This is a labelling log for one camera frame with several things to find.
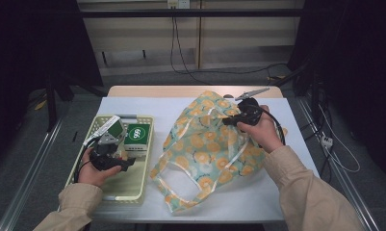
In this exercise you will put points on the white table sheet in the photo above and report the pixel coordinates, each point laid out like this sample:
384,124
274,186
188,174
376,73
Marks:
261,199

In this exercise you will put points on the cream perforated plastic basket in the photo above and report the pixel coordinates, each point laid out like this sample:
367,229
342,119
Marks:
126,186

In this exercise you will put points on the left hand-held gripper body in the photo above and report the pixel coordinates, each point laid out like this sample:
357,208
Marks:
104,157

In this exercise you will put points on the white power strip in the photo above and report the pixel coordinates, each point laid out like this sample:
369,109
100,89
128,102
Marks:
327,141

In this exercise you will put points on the person's right hand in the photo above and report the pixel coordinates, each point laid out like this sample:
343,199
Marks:
264,134

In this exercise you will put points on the yellow tape strip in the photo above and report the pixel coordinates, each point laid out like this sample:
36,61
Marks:
40,105

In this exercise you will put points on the green and white box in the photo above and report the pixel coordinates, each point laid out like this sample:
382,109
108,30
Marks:
136,133
116,128

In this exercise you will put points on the dark horizontal beam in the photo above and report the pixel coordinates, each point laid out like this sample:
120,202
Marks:
213,12

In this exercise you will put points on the person's left hand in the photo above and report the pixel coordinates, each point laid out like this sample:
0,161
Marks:
94,176

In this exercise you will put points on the aluminium frame rail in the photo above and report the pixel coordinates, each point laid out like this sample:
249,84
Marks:
30,179
350,189

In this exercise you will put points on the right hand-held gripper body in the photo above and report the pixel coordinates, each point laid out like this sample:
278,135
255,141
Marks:
251,114

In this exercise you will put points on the white wall socket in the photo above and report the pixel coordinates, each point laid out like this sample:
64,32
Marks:
182,4

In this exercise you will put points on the black metal stand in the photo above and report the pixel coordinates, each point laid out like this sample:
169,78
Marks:
51,106

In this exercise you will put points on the fruit-print fabric bag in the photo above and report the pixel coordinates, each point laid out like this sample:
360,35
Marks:
200,141

